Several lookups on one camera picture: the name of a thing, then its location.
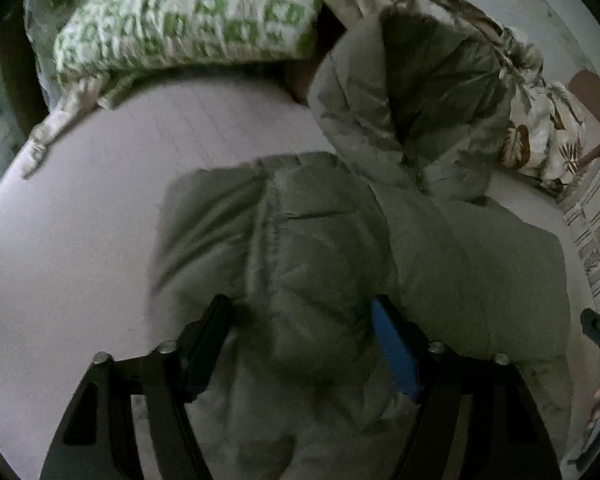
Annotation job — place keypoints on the grey-green puffer jacket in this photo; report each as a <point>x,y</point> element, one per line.
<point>320,260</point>

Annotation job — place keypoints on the green and white patterned pillow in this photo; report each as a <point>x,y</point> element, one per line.
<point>180,15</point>

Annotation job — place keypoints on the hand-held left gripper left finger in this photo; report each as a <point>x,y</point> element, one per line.
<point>209,332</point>

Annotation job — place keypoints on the wooden chair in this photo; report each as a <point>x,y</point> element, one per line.
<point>597,95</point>

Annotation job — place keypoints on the striped cloth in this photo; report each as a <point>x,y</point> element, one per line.
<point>592,230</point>

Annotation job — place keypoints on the person's right hand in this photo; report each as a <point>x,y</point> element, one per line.
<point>596,402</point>

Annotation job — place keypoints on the leaf print blanket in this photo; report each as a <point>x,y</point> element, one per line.
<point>540,130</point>

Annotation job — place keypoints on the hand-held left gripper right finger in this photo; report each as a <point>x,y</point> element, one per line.
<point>396,347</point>

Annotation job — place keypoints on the leaf print pillow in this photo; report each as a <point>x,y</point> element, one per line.
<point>65,110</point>

